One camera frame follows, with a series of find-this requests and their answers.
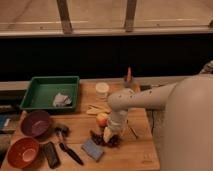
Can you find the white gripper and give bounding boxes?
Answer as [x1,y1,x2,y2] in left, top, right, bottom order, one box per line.
[103,111,128,143]

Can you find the dark grape bunch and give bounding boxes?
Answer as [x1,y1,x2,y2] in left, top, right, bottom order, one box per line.
[90,131,121,148]

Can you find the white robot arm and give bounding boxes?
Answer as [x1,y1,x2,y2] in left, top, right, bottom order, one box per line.
[104,60,213,171]

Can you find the white paper cup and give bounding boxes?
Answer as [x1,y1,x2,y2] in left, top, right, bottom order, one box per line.
[95,82,110,101]

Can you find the red yellow apple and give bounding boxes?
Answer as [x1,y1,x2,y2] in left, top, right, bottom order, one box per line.
[96,113,108,127]

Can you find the blue sponge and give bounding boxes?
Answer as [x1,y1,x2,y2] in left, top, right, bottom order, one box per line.
[81,138,104,162]

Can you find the metal fork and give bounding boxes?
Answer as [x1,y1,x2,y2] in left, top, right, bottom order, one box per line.
[127,120,139,139]

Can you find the yellow banana pieces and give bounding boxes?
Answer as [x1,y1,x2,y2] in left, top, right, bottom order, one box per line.
[86,105,110,115]

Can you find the orange tipped bottle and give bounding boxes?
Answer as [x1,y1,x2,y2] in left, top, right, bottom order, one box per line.
[124,68,140,92]

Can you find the crumpled white cloth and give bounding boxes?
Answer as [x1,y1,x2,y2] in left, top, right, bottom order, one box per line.
[53,93,72,107]

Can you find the black remote control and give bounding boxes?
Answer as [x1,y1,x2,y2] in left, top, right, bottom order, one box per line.
[42,141,60,169]

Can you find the purple bowl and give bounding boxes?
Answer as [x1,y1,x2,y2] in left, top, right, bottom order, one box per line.
[21,110,51,137]

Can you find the green plastic tray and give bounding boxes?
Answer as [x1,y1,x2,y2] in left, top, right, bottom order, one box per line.
[20,76,80,112]

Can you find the orange bowl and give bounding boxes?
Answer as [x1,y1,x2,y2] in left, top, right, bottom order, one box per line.
[7,137,40,169]

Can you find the black handled brush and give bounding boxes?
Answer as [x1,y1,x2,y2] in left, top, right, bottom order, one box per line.
[54,124,84,165]

